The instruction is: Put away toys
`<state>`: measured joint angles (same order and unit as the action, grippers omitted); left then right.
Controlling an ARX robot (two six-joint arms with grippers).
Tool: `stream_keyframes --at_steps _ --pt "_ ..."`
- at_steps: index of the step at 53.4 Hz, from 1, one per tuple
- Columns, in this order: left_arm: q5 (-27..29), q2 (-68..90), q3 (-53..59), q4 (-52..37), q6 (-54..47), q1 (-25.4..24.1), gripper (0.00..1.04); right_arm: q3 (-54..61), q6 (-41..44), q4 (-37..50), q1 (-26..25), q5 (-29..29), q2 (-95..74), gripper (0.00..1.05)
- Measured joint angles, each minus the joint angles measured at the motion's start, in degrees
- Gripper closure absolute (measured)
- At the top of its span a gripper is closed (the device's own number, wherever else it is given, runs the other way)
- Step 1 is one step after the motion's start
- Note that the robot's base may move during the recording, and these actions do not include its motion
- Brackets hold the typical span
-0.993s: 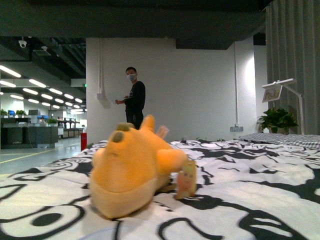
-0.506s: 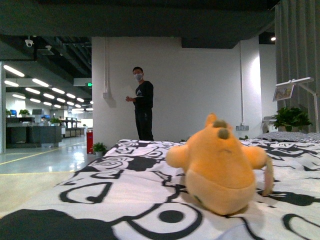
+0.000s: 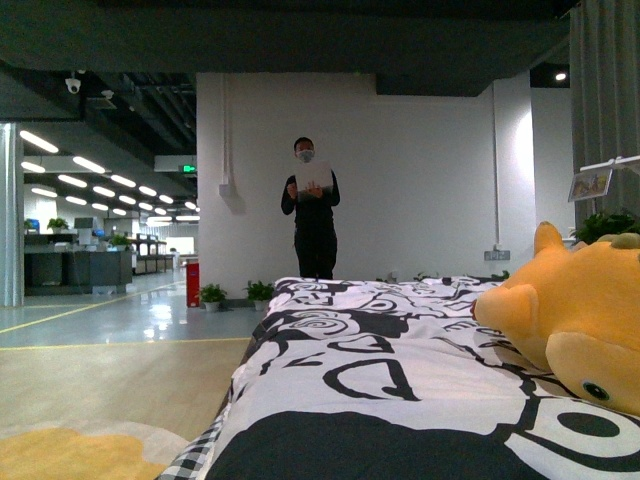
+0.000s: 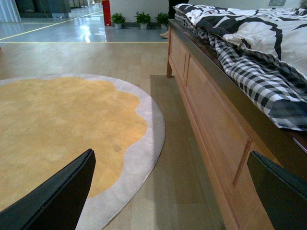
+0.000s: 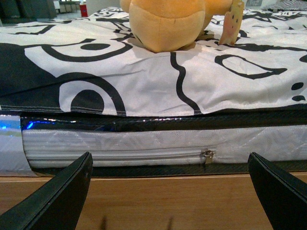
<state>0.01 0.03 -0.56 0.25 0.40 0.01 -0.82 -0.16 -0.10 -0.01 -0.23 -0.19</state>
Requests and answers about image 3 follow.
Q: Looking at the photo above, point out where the yellow plush toy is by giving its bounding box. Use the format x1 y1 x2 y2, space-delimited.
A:
472 222 639 415

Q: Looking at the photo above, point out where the grey curtain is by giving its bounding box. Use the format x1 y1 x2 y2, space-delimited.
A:
569 0 640 231

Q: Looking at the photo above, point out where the dark office counter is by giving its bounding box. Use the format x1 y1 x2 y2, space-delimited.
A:
24 234 133 296

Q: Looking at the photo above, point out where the right small potted plant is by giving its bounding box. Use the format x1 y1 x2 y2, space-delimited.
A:
245 280 274 311

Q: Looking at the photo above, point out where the person in black clothes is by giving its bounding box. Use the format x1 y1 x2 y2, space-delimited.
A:
281 169 341 280

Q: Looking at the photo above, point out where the large green potted plant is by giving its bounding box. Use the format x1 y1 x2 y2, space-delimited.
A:
573 210 639 245

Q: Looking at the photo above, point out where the yellow grey rug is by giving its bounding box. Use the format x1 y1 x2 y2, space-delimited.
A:
1 420 188 479

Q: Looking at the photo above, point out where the picture card on stand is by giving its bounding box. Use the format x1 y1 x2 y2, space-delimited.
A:
568 169 613 202

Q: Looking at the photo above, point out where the checkered bed sheet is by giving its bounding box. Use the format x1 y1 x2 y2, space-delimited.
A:
157 404 232 480

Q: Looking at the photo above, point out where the small potted plant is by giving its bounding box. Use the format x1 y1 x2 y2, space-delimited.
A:
198 283 227 312
245 280 274 311

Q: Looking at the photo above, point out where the red floor sign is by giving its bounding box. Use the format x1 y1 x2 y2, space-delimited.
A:
186 262 200 308

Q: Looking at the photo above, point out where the left small potted plant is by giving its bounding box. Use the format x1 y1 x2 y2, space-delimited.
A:
198 283 227 312

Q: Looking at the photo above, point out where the white security camera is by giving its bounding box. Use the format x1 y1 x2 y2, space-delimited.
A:
65 77 82 95

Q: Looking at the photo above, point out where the black white patterned duvet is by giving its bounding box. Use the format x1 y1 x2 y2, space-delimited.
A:
203 277 639 479

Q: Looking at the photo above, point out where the grey wall socket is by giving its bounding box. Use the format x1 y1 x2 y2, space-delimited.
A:
484 249 511 261

